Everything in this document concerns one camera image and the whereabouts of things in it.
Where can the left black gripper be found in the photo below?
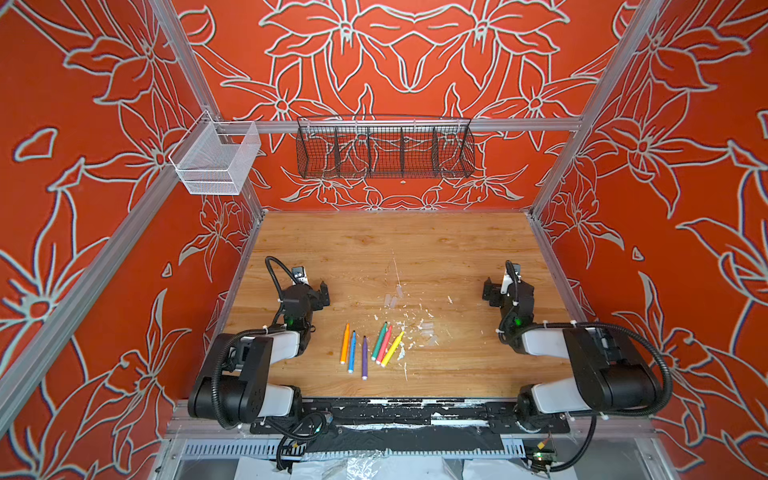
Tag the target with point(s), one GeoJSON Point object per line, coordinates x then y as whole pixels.
{"type": "Point", "coordinates": [321, 294]}

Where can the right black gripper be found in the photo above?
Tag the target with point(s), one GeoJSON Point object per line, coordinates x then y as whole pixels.
{"type": "Point", "coordinates": [492, 292]}

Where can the pink marker pen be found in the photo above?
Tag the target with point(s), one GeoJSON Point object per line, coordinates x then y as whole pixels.
{"type": "Point", "coordinates": [384, 345]}

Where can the yellow marker pen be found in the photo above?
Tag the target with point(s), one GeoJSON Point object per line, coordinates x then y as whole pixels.
{"type": "Point", "coordinates": [392, 349]}

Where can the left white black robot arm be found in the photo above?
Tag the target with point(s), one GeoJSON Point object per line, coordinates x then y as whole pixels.
{"type": "Point", "coordinates": [232, 386]}

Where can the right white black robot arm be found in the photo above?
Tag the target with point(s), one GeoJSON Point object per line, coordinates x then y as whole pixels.
{"type": "Point", "coordinates": [615, 371]}

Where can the orange marker pen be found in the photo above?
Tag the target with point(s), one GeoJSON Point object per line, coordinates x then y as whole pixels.
{"type": "Point", "coordinates": [345, 344]}

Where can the blue marker pen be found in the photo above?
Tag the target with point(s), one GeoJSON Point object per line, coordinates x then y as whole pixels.
{"type": "Point", "coordinates": [351, 352]}

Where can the purple marker pen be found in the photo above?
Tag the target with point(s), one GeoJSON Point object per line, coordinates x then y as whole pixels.
{"type": "Point", "coordinates": [364, 359]}

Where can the green marker pen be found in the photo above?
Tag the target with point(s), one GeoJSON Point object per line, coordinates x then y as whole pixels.
{"type": "Point", "coordinates": [379, 342]}

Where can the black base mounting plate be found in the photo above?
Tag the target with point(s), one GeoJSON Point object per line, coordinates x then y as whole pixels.
{"type": "Point", "coordinates": [407, 422]}

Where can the small green circuit board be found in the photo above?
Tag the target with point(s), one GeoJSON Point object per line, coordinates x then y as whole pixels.
{"type": "Point", "coordinates": [540, 457]}

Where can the white mesh basket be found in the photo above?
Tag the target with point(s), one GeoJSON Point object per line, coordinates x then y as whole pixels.
{"type": "Point", "coordinates": [216, 157]}

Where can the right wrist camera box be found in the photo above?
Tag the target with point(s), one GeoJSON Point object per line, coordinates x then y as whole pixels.
{"type": "Point", "coordinates": [510, 280]}

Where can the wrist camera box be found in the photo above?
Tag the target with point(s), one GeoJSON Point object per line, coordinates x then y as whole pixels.
{"type": "Point", "coordinates": [510, 280]}
{"type": "Point", "coordinates": [300, 275]}

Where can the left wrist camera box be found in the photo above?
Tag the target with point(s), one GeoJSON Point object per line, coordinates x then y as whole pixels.
{"type": "Point", "coordinates": [300, 275]}

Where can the white slotted cable duct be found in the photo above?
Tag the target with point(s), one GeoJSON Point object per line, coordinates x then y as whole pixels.
{"type": "Point", "coordinates": [265, 449]}

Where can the black wire basket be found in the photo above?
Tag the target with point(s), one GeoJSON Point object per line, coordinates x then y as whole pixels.
{"type": "Point", "coordinates": [366, 146]}

